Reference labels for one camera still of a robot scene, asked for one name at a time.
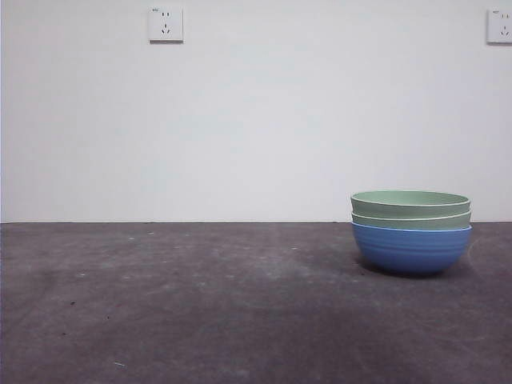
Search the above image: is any white wall socket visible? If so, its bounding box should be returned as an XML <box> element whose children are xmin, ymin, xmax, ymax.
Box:
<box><xmin>486</xmin><ymin>7</ymin><xmax>512</xmax><ymax>45</ymax></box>
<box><xmin>148</xmin><ymin>5</ymin><xmax>185</xmax><ymax>44</ymax></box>

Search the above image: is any green ribbed bowl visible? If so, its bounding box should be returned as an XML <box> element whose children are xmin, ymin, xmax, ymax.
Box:
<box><xmin>350</xmin><ymin>210</ymin><xmax>474</xmax><ymax>232</ymax></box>
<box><xmin>350</xmin><ymin>190</ymin><xmax>474</xmax><ymax>219</ymax></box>

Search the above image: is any blue ribbed bowl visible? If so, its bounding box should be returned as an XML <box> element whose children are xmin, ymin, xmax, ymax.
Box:
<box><xmin>351</xmin><ymin>222</ymin><xmax>474</xmax><ymax>277</ymax></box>

